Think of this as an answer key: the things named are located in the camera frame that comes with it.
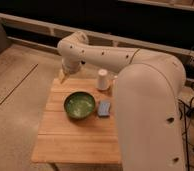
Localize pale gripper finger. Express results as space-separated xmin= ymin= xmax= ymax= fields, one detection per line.
xmin=59 ymin=72 xmax=69 ymax=84

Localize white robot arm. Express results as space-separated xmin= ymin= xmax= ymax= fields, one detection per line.
xmin=57 ymin=31 xmax=186 ymax=171

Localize white cup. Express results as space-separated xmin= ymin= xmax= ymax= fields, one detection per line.
xmin=96 ymin=69 xmax=117 ymax=91

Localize green bowl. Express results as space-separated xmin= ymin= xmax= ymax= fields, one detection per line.
xmin=63 ymin=92 xmax=96 ymax=119

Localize blue sponge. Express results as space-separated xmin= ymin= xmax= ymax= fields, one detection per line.
xmin=97 ymin=100 xmax=111 ymax=117

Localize wooden table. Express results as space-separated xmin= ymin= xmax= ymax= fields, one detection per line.
xmin=31 ymin=71 xmax=121 ymax=165

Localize black cables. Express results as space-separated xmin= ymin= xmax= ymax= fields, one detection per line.
xmin=178 ymin=42 xmax=194 ymax=171

